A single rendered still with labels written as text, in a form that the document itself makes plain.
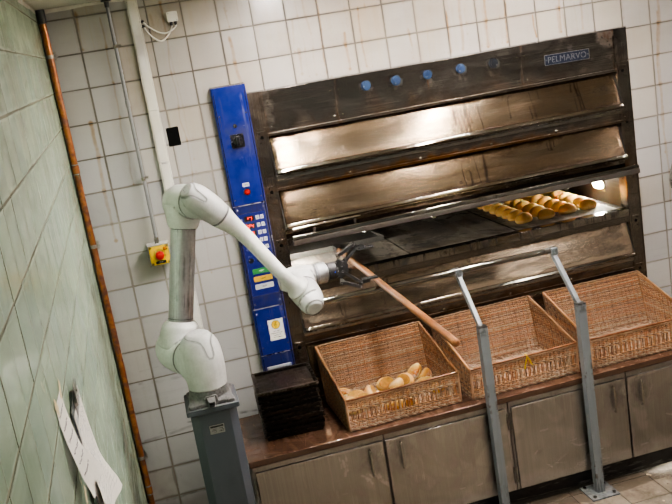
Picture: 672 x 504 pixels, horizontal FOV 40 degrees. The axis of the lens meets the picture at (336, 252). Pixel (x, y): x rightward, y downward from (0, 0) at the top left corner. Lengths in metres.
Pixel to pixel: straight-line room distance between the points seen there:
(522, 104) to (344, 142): 0.93
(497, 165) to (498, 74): 0.44
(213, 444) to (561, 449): 1.73
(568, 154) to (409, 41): 1.01
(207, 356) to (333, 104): 1.45
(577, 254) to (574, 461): 1.07
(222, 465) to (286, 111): 1.66
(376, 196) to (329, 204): 0.23
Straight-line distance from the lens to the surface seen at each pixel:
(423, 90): 4.55
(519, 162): 4.75
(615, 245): 5.06
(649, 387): 4.71
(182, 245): 3.74
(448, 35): 4.58
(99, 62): 4.29
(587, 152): 4.90
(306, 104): 4.40
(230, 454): 3.73
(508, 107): 4.71
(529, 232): 4.82
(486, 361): 4.21
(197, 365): 3.61
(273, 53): 4.35
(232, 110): 4.30
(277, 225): 4.42
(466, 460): 4.41
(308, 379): 4.28
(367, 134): 4.47
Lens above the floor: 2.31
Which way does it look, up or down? 13 degrees down
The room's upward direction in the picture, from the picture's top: 9 degrees counter-clockwise
